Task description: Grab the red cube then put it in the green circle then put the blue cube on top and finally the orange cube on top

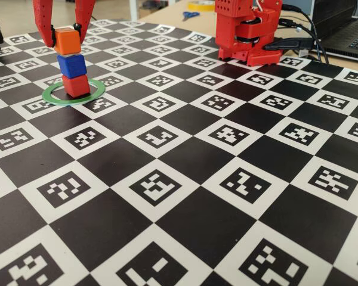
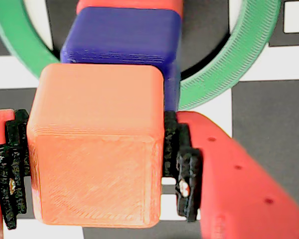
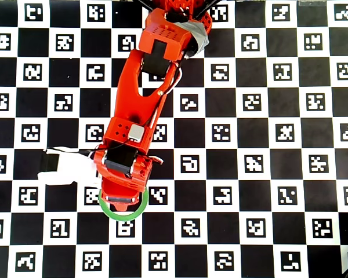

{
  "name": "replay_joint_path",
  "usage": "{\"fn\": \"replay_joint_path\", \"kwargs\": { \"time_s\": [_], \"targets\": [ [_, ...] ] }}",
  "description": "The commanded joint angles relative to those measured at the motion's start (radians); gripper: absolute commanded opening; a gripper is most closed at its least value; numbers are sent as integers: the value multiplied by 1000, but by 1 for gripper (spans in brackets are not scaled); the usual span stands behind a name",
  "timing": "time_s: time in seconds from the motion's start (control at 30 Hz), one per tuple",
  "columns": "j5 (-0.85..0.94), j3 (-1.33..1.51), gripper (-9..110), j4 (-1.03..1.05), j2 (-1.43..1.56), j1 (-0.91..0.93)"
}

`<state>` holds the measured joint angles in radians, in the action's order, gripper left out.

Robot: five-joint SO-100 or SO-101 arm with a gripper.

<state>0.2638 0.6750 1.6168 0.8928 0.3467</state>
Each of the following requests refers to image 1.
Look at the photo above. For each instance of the blue cube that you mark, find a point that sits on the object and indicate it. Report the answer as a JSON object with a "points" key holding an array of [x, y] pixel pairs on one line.
{"points": [[73, 66]]}

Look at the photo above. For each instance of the black laptop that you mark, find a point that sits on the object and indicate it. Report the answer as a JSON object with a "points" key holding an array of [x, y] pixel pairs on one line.
{"points": [[340, 18]]}

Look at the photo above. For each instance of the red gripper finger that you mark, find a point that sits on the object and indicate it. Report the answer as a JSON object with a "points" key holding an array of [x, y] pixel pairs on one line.
{"points": [[84, 18], [44, 24]]}

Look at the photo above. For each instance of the black white marker mat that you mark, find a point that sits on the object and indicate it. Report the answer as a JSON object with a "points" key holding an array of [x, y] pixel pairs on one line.
{"points": [[179, 208]]}

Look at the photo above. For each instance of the orange cube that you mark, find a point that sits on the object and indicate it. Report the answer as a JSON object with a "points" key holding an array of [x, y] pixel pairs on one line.
{"points": [[67, 41]]}

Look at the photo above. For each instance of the yellow tape roll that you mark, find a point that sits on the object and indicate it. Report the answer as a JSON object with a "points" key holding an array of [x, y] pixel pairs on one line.
{"points": [[203, 5]]}

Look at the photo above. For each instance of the white table leg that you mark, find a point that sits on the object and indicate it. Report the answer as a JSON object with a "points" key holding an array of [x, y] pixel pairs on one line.
{"points": [[135, 9]]}

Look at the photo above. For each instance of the red cube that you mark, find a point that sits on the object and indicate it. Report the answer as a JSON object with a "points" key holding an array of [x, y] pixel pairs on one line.
{"points": [[76, 86]]}

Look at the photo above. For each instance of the blue scissors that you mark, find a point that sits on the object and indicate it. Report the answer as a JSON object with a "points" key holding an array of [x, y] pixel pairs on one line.
{"points": [[191, 15]]}

